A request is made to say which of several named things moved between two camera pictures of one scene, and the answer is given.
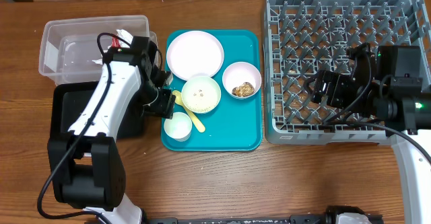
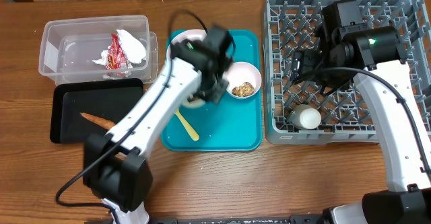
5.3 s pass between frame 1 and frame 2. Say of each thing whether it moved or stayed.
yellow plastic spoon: moved
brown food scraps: stayed
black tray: stayed
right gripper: moved
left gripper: moved
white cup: moved
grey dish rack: stayed
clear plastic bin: stayed
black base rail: stayed
